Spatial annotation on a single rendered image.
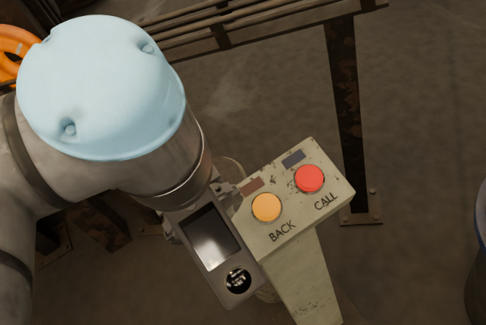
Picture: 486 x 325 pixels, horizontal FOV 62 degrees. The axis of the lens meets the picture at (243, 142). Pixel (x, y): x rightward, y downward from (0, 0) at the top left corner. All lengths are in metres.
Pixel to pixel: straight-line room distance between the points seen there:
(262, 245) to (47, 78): 0.43
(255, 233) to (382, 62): 1.17
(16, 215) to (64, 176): 0.03
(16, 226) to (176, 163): 0.09
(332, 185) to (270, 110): 0.97
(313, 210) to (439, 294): 0.63
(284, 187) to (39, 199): 0.41
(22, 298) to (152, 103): 0.11
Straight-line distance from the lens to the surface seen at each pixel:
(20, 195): 0.25
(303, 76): 1.64
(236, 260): 0.38
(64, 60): 0.22
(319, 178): 0.60
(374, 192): 1.27
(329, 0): 0.69
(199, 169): 0.30
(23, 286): 0.22
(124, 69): 0.20
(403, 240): 1.22
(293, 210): 0.59
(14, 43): 0.93
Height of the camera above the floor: 1.11
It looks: 48 degrees down
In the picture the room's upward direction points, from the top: 24 degrees counter-clockwise
